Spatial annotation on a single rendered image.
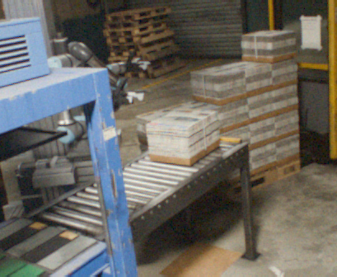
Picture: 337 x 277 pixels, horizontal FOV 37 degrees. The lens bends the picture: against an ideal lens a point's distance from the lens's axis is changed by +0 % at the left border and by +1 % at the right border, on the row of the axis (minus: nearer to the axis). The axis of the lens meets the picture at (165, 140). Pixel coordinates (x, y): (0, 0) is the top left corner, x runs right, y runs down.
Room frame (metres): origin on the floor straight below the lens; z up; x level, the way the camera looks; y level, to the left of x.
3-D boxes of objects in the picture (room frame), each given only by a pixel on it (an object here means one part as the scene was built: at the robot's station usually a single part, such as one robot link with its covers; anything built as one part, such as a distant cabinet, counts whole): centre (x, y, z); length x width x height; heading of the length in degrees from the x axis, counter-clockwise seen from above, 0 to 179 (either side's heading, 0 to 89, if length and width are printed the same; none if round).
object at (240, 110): (4.00, -0.37, 0.42); 1.17 x 0.39 x 0.83; 122
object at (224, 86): (4.07, -0.49, 0.95); 0.38 x 0.29 x 0.23; 32
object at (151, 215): (2.45, -0.08, 0.74); 1.34 x 0.05 x 0.12; 141
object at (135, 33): (10.81, 0.29, 0.65); 1.33 x 0.94 x 1.30; 145
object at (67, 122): (3.04, 0.60, 1.19); 0.15 x 0.12 x 0.55; 153
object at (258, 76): (4.22, -0.74, 0.95); 0.38 x 0.29 x 0.23; 30
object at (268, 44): (4.38, -0.99, 0.65); 0.39 x 0.30 x 1.29; 32
